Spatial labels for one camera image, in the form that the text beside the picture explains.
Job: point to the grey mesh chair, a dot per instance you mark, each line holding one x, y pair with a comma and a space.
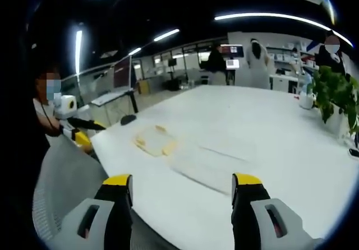
67, 171

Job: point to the white wall shelves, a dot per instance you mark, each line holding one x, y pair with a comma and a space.
283, 56

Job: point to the green potted plant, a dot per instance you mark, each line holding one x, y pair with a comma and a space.
333, 93

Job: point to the yellow box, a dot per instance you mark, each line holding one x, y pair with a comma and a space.
144, 87

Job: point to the white watering jug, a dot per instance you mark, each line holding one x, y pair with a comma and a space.
307, 100

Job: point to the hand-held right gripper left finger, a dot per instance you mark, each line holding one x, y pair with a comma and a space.
95, 227

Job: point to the ceiling light strip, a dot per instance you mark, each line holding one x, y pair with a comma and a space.
134, 51
166, 34
78, 51

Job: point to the clear plastic sheet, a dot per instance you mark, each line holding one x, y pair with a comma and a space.
213, 166

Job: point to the black monitor on stand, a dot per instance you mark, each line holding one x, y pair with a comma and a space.
172, 62

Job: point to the black computer mouse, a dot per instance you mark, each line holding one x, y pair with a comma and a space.
128, 119

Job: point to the desk monitor with red screen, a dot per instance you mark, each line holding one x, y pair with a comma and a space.
122, 73

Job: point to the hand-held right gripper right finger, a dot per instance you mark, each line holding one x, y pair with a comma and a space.
252, 227

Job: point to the white office desk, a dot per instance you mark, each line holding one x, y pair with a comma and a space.
112, 97

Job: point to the standing kiosk screen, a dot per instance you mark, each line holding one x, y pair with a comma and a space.
232, 55

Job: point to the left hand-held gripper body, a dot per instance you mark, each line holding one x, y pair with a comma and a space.
66, 108

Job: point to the small black object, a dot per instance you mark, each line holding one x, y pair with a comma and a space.
354, 152

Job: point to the person's upper body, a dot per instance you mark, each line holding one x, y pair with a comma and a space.
42, 112

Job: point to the long curved ceiling light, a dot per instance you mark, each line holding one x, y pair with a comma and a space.
280, 16

